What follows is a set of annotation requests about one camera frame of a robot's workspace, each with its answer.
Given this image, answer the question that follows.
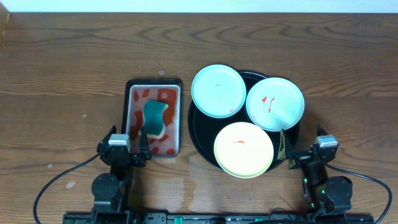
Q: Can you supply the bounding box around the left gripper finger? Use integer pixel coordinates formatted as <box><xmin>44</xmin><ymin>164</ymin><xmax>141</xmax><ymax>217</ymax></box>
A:
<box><xmin>139</xmin><ymin>127</ymin><xmax>150</xmax><ymax>156</ymax></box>
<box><xmin>98</xmin><ymin>125</ymin><xmax>117</xmax><ymax>146</ymax></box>

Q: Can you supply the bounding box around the green yellow sponge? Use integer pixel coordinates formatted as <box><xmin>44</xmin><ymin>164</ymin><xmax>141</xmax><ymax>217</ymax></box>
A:
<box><xmin>143</xmin><ymin>100</ymin><xmax>169</xmax><ymax>138</ymax></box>

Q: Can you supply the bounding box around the yellow plate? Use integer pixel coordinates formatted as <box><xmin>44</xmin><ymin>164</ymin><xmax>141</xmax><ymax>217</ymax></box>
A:
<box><xmin>213</xmin><ymin>122</ymin><xmax>274</xmax><ymax>179</ymax></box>

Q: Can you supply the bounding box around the light blue plate with streaks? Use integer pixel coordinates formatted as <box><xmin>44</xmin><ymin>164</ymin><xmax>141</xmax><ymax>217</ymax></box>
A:
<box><xmin>246</xmin><ymin>77</ymin><xmax>305</xmax><ymax>132</ymax></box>

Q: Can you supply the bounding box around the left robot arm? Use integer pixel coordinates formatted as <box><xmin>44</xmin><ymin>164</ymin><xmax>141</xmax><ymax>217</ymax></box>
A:
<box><xmin>88</xmin><ymin>126</ymin><xmax>152</xmax><ymax>224</ymax></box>

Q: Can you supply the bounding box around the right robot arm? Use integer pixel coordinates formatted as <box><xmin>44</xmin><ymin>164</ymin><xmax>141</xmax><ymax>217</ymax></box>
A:
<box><xmin>277</xmin><ymin>126</ymin><xmax>353</xmax><ymax>215</ymax></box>

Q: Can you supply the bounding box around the black rectangular soapy water tray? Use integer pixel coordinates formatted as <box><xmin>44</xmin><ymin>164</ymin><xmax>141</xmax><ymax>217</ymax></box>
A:
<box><xmin>121</xmin><ymin>78</ymin><xmax>182</xmax><ymax>158</ymax></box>

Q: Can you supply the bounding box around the round black serving tray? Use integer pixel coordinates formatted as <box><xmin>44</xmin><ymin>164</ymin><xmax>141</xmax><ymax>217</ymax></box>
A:
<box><xmin>188</xmin><ymin>70</ymin><xmax>300</xmax><ymax>172</ymax></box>

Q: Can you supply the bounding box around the light blue plate upper left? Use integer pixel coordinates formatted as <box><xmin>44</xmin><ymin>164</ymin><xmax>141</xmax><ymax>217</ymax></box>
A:
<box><xmin>191</xmin><ymin>64</ymin><xmax>246</xmax><ymax>118</ymax></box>

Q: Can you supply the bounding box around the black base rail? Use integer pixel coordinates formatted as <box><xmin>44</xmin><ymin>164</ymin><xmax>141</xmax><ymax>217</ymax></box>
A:
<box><xmin>62</xmin><ymin>213</ymin><xmax>374</xmax><ymax>224</ymax></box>

